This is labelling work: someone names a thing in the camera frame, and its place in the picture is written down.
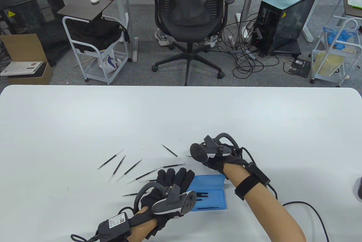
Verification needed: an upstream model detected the person's right hand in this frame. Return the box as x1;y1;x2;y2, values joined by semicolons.
202;143;250;175

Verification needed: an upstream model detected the person's left hand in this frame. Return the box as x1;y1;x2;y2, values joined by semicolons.
139;168;195;239

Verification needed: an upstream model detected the group of black pen refills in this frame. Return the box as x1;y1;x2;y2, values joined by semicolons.
98;144;186;197

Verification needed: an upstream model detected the blue stationery box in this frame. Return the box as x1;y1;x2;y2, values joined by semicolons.
187;175;227;212

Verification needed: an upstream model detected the person's left forearm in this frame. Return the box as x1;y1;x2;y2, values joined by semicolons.
126;207;156;242

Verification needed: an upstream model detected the person's right forearm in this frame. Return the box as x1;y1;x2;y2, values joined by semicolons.
223;164;307;242

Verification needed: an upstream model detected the flat white box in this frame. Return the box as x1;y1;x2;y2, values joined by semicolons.
0;61;45;77

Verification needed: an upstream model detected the brown cardboard box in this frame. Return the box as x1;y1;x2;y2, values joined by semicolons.
0;34;53;85

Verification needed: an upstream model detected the grey tracking controller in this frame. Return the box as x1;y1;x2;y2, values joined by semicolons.
133;183;197;215
189;132;240;161

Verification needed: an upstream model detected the black wrist module white label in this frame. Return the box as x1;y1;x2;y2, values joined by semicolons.
96;212;131;242

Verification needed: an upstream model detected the flat black package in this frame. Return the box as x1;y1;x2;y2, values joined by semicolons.
284;57;311;78

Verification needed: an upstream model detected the white metal trolley cart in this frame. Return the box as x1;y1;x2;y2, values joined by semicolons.
62;16;133;85
310;16;362;87

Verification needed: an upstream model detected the black mesh office chair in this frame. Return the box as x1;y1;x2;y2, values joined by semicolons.
148;0;236;86

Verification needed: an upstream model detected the white plastic bag blue print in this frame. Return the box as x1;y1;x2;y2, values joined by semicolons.
99;48;122;73

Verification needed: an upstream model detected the yellow basket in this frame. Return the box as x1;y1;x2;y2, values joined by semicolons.
313;50;346;77

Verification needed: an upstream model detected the black glass-sided computer tower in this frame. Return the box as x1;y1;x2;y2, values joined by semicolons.
250;0;319;57

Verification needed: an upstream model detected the white desk leg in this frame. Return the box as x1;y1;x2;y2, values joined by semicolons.
301;0;326;43
112;0;139;63
235;0;269;40

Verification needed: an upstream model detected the black bag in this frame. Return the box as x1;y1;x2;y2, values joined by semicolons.
68;18;130;53

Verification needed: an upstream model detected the dark brown side table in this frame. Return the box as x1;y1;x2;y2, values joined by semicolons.
57;0;121;22
341;0;362;18

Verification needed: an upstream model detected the black computer case yellow sticker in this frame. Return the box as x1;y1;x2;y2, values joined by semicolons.
0;0;71;67

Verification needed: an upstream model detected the black wrist module with strap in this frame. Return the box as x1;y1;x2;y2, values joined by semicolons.
234;162;271;201

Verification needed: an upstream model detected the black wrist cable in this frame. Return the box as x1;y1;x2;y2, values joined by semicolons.
267;184;330;242
70;234;98;242

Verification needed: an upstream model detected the bundle of black cables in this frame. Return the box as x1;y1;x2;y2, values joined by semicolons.
219;13;280;80

